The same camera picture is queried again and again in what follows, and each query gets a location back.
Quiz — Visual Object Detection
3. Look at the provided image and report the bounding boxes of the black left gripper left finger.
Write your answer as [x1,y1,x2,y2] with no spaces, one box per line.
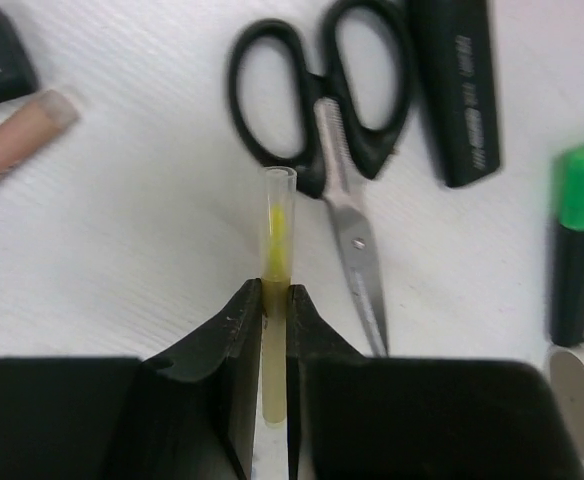
[0,279,261,479]

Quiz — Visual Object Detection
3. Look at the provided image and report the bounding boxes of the blue cap black highlighter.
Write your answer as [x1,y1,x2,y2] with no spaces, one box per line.
[407,0,501,188]

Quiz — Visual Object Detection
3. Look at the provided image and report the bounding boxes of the brown slim highlighter pen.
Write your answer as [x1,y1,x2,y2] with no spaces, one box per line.
[0,90,80,181]

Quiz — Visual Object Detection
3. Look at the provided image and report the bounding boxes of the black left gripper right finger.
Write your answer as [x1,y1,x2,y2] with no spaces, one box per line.
[286,285,584,479]

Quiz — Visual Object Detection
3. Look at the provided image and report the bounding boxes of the yellow slim highlighter pen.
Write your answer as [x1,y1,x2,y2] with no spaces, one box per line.
[259,166,297,428]

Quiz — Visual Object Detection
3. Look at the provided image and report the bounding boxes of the green cap black highlighter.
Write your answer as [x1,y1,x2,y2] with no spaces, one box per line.
[549,144,584,347]

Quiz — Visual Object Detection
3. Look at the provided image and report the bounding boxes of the black handled scissors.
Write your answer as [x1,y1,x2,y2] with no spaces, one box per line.
[227,1,415,356]

